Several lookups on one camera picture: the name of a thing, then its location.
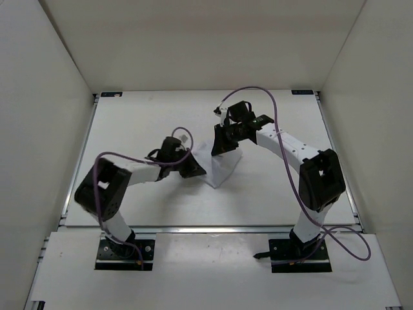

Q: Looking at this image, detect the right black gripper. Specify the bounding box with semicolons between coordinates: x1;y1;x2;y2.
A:
212;123;243;157

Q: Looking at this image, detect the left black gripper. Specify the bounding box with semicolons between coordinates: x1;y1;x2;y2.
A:
170;148;207;179

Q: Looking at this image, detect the white fabric skirt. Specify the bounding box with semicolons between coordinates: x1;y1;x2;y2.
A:
192;140;243;189

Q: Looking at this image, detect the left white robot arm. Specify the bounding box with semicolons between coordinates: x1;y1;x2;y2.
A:
74;136;207;257

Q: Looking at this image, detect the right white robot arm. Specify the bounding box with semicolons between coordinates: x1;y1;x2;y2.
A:
211;101;346;259

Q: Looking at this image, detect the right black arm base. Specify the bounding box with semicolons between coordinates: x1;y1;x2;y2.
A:
253;230;332;274

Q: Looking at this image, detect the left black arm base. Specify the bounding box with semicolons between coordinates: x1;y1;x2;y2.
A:
95;234;156;271

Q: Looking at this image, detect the right blue corner label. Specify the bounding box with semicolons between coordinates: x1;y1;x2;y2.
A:
291;90;314;96

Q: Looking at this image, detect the blue corner label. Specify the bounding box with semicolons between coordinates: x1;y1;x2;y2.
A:
100;92;123;98
291;90;314;96

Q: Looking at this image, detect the left blue corner label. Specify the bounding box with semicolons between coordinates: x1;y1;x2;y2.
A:
100;92;123;98

